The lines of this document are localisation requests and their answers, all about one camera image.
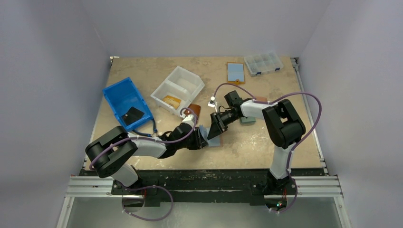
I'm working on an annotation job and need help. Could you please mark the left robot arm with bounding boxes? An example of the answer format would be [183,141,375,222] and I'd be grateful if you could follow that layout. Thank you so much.
[85,123,208,187]

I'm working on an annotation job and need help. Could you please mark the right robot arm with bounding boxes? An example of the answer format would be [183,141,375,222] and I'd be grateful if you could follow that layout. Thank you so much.
[207,91,306,193]

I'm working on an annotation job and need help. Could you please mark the green card holder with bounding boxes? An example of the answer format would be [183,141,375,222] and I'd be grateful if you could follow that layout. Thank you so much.
[240,117,256,125]

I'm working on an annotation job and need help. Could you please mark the brown leather card holder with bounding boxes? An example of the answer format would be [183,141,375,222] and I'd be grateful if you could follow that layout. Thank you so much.
[188,104,201,117]

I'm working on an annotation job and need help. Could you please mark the orange open card holder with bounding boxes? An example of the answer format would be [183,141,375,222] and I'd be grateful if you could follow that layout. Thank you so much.
[227,62,245,85]

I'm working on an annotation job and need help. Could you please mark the gold credit card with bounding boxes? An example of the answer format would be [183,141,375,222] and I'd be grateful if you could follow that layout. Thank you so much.
[162,95,181,110]

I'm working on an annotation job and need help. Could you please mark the black card holder in bin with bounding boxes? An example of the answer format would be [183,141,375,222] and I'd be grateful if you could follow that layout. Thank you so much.
[122,107,144,126]

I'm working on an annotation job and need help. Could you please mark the white double compartment bin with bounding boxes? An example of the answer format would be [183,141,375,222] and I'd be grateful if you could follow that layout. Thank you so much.
[151,66,205,116]

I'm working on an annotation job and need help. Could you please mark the clear plastic organizer box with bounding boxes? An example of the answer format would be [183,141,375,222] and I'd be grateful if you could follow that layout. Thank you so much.
[244,51,284,76]

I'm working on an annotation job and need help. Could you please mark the blue plastic bin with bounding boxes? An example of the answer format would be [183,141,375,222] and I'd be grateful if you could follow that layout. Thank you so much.
[103,77,154,132]

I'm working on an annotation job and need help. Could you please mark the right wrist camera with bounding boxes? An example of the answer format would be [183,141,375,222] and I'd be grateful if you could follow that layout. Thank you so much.
[208,96,218,110]

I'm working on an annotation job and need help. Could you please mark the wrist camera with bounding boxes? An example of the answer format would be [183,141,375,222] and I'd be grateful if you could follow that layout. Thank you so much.
[208,96,218,110]
[182,114,197,127]

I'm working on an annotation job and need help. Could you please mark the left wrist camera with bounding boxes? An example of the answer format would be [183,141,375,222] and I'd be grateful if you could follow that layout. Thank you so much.
[182,114,197,127]

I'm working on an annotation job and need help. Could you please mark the blue handled wire cutters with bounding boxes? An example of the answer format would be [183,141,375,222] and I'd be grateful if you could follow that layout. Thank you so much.
[132,119,158,137]

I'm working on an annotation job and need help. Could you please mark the black mounting base plate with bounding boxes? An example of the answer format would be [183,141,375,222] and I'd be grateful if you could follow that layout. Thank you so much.
[111,168,326,209]

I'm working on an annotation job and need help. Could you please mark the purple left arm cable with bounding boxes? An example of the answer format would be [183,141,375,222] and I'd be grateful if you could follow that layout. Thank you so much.
[89,107,199,222]

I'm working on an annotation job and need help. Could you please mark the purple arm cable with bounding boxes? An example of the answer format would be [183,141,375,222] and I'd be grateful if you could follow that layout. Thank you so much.
[212,83,323,215]
[89,107,199,222]

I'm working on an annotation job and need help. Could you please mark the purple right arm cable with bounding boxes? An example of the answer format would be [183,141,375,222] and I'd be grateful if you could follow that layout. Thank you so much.
[212,83,323,215]

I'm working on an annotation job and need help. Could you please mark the aluminium frame rail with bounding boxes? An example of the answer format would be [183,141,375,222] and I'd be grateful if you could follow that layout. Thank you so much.
[57,57,351,228]

